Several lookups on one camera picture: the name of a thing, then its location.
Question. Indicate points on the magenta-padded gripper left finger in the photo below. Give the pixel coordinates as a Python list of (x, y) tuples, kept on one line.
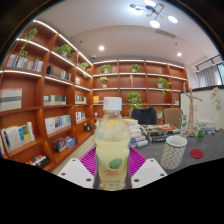
[(75, 171)]

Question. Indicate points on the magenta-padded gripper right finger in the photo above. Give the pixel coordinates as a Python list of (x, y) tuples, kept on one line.
[(150, 171)]

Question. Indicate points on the clear bottle of pale drink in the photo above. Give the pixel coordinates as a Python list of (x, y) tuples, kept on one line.
[(112, 146)]

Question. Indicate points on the white patterned mug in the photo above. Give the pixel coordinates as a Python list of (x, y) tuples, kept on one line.
[(173, 153)]

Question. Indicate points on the stack of dark books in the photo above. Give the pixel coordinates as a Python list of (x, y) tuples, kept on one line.
[(156, 131)]

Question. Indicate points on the stack of colourful books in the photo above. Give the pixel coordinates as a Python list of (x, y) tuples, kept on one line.
[(135, 131)]

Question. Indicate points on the flat round red coaster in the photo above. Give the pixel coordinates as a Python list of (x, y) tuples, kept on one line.
[(197, 153)]

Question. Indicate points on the tall white green carton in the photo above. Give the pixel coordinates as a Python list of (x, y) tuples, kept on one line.
[(182, 123)]

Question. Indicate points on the brown chair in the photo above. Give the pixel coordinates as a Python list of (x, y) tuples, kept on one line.
[(172, 116)]

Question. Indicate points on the small green white box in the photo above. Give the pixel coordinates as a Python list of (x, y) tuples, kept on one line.
[(199, 132)]

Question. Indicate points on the stack of white books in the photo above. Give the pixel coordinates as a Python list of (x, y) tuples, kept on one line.
[(206, 123)]

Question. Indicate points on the orange wooden shelf unit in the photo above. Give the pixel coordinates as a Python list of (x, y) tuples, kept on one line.
[(40, 96)]

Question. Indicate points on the grey curtain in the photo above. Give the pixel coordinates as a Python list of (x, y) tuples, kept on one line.
[(208, 76)]

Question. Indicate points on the round recessed ceiling light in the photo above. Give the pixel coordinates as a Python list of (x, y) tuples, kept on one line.
[(101, 48), (179, 54)]

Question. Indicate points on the black ceiling track light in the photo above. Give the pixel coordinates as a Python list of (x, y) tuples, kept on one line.
[(208, 61)]

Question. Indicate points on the ceiling air vent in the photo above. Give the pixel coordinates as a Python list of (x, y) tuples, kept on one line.
[(165, 33)]

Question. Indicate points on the branched ceiling lamp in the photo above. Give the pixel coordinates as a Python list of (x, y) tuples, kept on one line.
[(154, 11)]

